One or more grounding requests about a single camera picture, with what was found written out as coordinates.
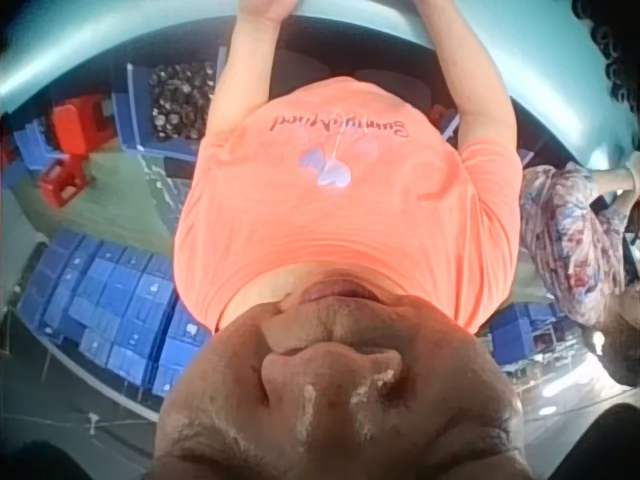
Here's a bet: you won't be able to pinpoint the person's left hand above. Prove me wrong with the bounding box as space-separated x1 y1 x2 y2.
236 0 302 24

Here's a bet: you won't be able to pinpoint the person's legs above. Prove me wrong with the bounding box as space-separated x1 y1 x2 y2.
272 47 435 104

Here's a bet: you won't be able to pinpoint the blue crate of dark metal parts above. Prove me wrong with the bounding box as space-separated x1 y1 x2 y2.
111 59 227 162

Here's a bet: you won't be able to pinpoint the blue crate with white strip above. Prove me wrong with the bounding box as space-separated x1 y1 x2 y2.
428 102 462 147

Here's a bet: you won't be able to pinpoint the red plastic stool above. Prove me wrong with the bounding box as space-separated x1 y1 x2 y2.
38 94 117 207

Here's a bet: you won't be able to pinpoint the small blue crates on floor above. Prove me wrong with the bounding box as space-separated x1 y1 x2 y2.
10 118 67 174

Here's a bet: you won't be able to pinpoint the stack of blue plastic crates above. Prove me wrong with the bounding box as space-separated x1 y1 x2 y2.
16 228 213 401

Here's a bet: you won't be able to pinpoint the heap of dark round parts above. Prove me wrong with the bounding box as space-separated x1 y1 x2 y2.
573 0 640 117

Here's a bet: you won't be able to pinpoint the blue bins with dark parts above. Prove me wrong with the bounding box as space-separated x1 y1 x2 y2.
487 303 587 374

